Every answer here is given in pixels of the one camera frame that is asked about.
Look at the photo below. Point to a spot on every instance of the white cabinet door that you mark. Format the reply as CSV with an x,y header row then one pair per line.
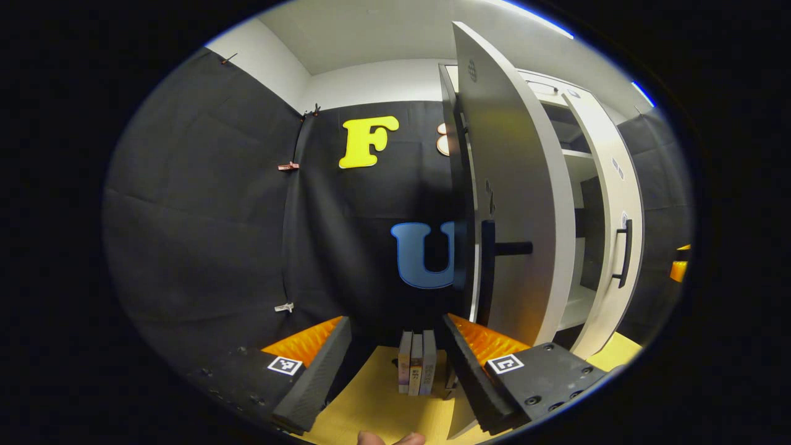
x,y
604,139
525,185

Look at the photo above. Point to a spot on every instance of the upright book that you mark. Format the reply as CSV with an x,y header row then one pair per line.
x,y
405,364
428,364
416,371

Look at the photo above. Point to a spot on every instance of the pink cloth clip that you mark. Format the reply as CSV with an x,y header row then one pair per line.
x,y
288,166

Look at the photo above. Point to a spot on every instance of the white cloth clip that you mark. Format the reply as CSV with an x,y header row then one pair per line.
x,y
284,306

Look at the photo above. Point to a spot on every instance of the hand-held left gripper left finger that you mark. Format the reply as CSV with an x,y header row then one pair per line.
x,y
315,380

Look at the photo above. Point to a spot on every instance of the white and grey cabinet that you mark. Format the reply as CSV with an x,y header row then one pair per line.
x,y
458,185

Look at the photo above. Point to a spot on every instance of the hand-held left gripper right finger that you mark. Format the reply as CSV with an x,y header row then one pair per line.
x,y
476,383

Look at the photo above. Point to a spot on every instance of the white cabinet drawer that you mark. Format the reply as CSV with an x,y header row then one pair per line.
x,y
559,99

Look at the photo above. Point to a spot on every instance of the black backdrop cloth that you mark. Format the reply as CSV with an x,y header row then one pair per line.
x,y
658,185
204,216

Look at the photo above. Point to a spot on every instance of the black cloth clip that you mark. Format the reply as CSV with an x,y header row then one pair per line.
x,y
315,110
228,59

